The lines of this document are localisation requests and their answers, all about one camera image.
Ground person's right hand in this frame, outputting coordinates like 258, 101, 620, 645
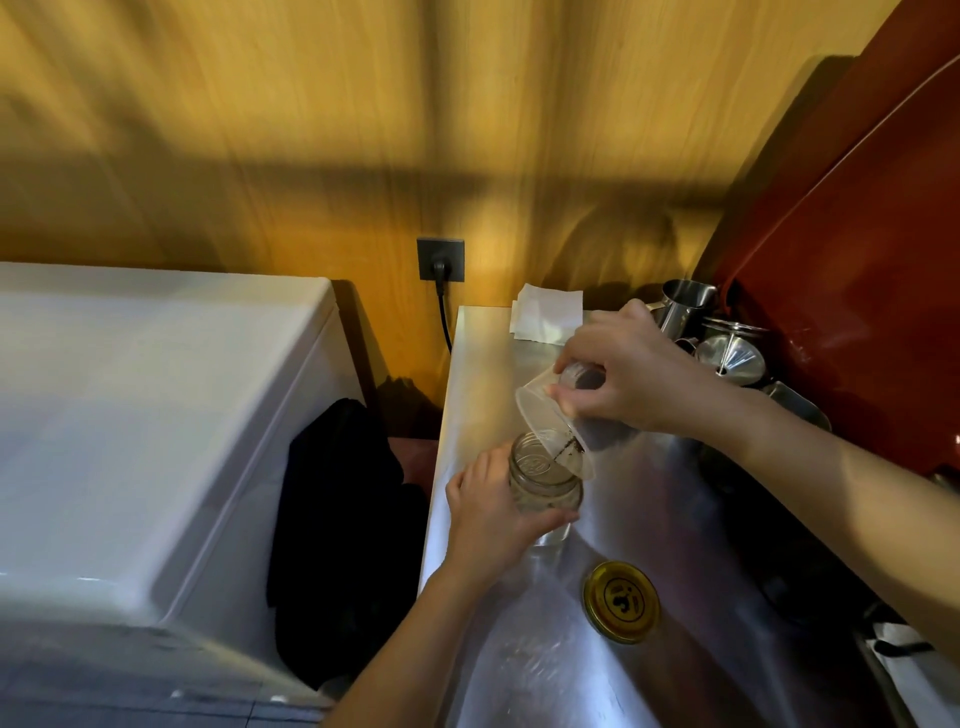
543, 298, 726, 445

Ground person's left hand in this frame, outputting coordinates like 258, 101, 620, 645
441, 442, 582, 583

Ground clear glass jar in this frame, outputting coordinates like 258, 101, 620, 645
507, 430, 585, 546

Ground clear plastic measuring cup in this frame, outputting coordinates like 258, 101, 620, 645
513, 359, 625, 486

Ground person's right forearm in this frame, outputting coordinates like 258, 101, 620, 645
697, 397, 960, 663

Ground person's left forearm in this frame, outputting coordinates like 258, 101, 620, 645
321, 556, 496, 728

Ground white folded paper towel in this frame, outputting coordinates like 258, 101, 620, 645
509, 282, 587, 347

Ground gold jar lid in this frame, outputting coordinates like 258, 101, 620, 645
582, 560, 663, 645

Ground steel milk pitcher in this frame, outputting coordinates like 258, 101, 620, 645
646, 278, 719, 340

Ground steel funnel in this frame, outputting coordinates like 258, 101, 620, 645
691, 333, 768, 389

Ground steel round container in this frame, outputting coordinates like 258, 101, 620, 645
699, 315, 774, 348

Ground steel scoop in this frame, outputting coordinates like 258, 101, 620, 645
759, 380, 834, 434

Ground black drip tray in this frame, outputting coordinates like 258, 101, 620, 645
696, 438, 905, 642

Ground red coffee machine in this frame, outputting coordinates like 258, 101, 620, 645
693, 0, 960, 485

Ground white chest freezer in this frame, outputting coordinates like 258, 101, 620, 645
0, 261, 370, 712

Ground black power cable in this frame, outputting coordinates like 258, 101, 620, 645
430, 255, 456, 354

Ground grey wall socket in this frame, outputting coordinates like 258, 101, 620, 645
416, 236, 467, 284

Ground white cloth with black strap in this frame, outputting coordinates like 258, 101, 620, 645
853, 619, 960, 728

